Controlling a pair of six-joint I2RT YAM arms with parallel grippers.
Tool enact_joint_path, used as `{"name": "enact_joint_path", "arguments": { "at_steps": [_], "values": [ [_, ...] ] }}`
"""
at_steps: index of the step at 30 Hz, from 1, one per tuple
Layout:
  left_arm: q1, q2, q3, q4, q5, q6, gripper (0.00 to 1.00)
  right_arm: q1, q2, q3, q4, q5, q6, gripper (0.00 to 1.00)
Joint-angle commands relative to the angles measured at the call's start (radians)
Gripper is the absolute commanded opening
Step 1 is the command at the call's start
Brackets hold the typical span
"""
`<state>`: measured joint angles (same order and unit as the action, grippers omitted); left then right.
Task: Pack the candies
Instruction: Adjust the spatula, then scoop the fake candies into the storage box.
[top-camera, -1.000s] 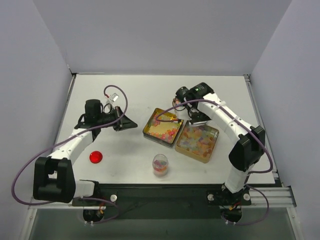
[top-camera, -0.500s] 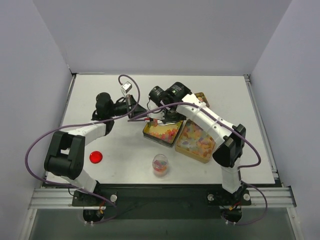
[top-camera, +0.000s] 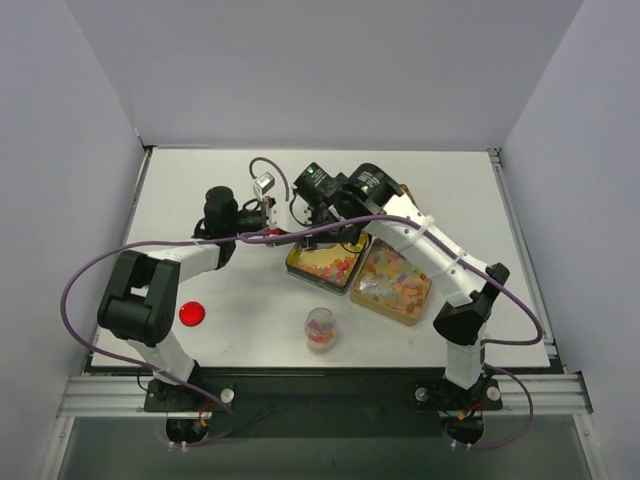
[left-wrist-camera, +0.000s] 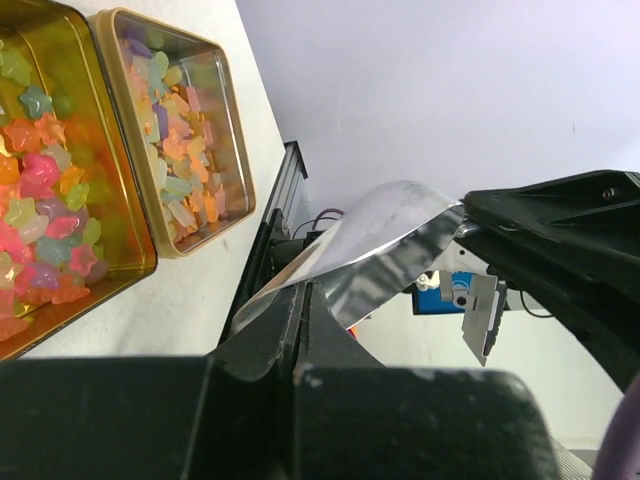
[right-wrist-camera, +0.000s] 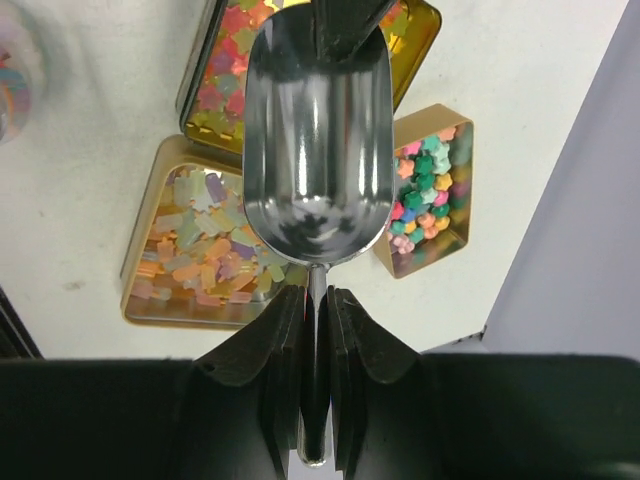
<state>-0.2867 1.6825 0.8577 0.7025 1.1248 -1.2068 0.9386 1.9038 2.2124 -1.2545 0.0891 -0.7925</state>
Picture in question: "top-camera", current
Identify clear glass jar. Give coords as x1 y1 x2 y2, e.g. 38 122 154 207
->
304 307 337 354

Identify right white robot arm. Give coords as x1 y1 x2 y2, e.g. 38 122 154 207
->
294 163 510 408

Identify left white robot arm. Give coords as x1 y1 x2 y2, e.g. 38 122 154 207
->
97 186 278 411

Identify dark square candy tin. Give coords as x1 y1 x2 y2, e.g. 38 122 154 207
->
285 234 370 295

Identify gold rectangular candy tin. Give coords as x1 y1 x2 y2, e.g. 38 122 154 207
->
399 184 415 203

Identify gold square candy tin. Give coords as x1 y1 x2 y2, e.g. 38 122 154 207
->
350 239 431 326

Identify red round jar lid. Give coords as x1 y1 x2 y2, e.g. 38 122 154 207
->
178 301 206 327

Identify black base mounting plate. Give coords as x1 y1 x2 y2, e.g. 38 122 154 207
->
143 368 504 441

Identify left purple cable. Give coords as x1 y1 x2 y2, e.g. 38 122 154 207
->
59 157 301 446

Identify purple cable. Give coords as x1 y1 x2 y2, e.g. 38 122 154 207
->
59 157 301 446
239 214 544 451

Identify aluminium frame rail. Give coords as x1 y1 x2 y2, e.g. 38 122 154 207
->
58 374 593 418

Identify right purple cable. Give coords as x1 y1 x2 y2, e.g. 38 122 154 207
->
239 214 544 451

